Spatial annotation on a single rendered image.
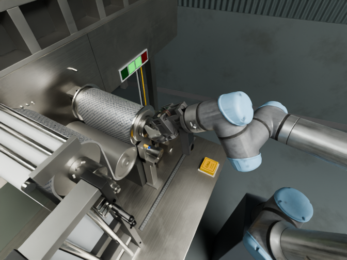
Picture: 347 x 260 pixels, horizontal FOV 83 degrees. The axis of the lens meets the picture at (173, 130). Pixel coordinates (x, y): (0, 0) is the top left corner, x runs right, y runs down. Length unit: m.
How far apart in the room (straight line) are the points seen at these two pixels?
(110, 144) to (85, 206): 0.34
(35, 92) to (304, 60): 2.21
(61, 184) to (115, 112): 0.28
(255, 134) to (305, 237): 0.28
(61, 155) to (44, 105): 0.42
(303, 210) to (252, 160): 0.33
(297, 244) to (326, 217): 1.63
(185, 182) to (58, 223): 0.67
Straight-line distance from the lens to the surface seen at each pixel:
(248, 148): 0.48
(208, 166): 0.98
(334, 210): 2.33
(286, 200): 0.76
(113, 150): 0.66
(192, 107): 0.49
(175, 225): 0.88
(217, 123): 0.45
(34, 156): 0.47
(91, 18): 0.94
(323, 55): 2.39
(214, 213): 1.87
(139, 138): 0.68
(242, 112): 0.42
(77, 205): 0.37
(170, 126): 0.55
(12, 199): 0.94
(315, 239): 0.61
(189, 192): 0.93
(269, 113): 0.56
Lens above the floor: 1.76
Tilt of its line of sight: 50 degrees down
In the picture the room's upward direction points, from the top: straight up
